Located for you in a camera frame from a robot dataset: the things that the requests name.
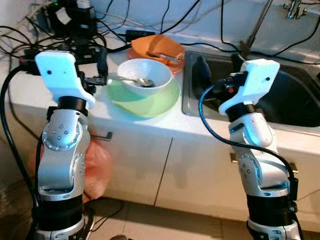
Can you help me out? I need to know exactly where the green plate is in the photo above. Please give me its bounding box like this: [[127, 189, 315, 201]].
[[106, 75, 182, 119]]

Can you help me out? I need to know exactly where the white kitchen cabinet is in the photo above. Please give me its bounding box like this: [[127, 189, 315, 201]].
[[0, 102, 320, 233]]

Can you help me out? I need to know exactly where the black power strip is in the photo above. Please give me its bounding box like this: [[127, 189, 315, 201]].
[[65, 36, 108, 60]]

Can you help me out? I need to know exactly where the small metal utensil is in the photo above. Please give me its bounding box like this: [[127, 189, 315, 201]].
[[155, 51, 182, 63]]

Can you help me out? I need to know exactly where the white bowl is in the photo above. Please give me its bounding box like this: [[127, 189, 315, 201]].
[[116, 58, 173, 97]]

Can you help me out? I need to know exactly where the grey metal faucet pipe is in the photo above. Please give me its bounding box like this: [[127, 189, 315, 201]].
[[241, 0, 275, 55]]

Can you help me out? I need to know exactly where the black plug adapter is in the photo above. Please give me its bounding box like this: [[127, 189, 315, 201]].
[[125, 30, 156, 42]]

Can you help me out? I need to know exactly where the orange bowl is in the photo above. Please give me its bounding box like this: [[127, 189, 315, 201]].
[[126, 34, 186, 75]]

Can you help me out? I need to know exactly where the steel sink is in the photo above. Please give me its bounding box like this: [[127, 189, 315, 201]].
[[181, 49, 320, 135]]

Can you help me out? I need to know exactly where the red plastic bag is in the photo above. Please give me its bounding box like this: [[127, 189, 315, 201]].
[[27, 139, 114, 202]]

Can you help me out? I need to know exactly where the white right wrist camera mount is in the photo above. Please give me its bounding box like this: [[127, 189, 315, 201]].
[[218, 59, 281, 117]]

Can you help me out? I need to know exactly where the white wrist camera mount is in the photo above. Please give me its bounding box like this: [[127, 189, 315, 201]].
[[218, 59, 281, 117], [35, 50, 97, 110]]

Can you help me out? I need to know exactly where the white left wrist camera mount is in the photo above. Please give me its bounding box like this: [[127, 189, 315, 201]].
[[35, 50, 97, 110]]

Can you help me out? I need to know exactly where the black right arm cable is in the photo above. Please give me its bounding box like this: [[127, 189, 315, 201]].
[[198, 80, 301, 201]]

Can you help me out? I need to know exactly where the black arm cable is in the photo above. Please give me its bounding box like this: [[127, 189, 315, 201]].
[[0, 65, 41, 240], [198, 80, 301, 201]]

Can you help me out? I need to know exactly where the black cabinet handle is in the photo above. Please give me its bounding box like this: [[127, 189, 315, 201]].
[[92, 131, 114, 141]]

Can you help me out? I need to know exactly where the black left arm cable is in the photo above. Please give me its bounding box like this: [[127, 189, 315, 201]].
[[0, 65, 41, 240]]

